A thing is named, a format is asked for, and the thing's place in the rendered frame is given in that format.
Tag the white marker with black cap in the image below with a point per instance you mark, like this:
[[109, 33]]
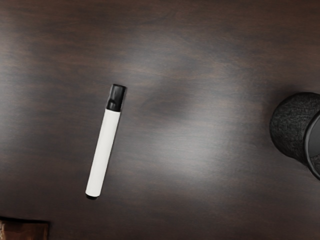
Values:
[[104, 147]]

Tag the black mesh pen holder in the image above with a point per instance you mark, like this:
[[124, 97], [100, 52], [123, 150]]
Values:
[[292, 130]]

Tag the brown box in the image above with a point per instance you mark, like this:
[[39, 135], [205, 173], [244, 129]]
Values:
[[20, 230]]

